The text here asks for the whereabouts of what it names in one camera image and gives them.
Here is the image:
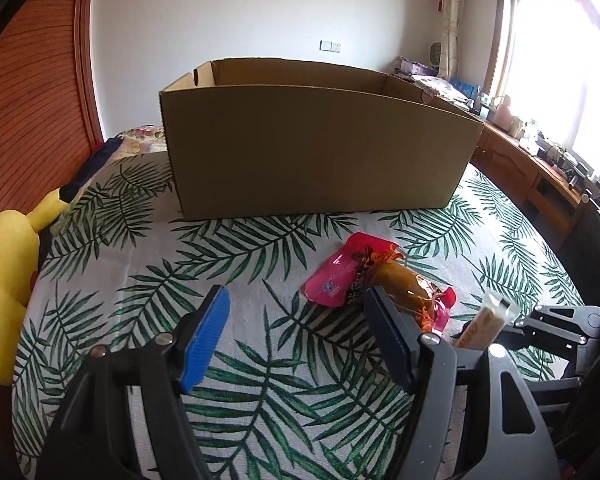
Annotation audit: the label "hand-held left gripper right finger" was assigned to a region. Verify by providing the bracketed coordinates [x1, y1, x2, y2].
[364, 285, 561, 480]

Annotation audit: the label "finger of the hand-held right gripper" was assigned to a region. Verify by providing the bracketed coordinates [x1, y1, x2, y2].
[490, 332, 582, 392]
[514, 305, 600, 346]

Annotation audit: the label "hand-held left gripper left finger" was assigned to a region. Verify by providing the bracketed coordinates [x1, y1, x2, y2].
[32, 285, 231, 480]

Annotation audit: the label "pink snack packet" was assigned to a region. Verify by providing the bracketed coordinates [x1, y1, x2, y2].
[300, 232, 457, 333]

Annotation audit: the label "beige biscuit snack packet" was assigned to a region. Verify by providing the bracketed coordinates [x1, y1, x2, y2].
[454, 290, 518, 350]

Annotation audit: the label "brown cardboard box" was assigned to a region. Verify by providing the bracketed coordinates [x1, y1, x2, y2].
[159, 57, 485, 222]

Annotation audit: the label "green leaf print blanket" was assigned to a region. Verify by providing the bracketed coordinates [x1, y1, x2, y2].
[12, 152, 600, 480]

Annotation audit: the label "brown wooden cabinet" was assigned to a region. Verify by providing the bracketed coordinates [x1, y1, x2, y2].
[470, 115, 600, 251]

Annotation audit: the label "dark blue bed sheet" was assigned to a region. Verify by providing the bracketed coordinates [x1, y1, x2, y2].
[62, 137, 123, 201]

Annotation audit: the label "floral blanket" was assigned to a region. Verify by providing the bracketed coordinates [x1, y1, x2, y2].
[112, 124, 168, 161]

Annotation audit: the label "yellow plush toy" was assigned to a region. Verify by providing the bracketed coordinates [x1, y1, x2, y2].
[0, 186, 76, 387]

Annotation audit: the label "pink figurine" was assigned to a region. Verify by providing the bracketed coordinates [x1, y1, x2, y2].
[495, 96, 515, 131]

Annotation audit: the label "folded floral cloth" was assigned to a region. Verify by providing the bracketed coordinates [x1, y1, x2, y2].
[410, 74, 473, 108]

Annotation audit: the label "blue packets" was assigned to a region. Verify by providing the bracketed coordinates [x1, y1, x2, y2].
[450, 80, 481, 101]

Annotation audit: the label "wooden framed window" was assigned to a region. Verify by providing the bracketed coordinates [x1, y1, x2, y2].
[485, 0, 600, 211]

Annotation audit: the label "purple box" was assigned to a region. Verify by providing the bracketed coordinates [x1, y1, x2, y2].
[395, 56, 438, 75]

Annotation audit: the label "red-brown wooden wardrobe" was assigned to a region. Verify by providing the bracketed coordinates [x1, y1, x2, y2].
[0, 0, 106, 216]

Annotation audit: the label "cream patterned curtain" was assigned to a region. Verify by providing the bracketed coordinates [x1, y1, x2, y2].
[430, 0, 468, 81]

